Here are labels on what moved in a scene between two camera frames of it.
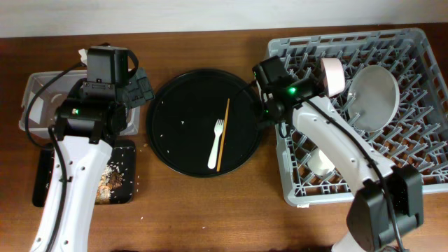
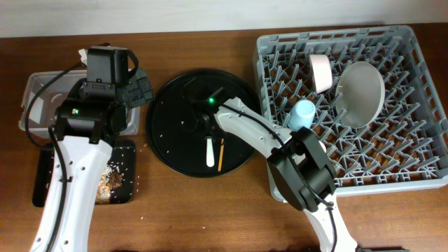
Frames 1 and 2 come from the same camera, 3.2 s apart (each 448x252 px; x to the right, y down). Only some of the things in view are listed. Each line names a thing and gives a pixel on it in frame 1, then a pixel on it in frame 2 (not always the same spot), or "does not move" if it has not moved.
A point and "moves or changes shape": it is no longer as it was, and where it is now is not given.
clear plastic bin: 43,110 does not move
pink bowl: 334,75 to 323,71
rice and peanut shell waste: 110,178 does not move
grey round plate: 373,98 moves or changes shape
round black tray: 181,117 does not move
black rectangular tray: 122,157 does not move
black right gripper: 265,117 to 204,132
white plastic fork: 218,129 moves or changes shape
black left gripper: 140,88 does not move
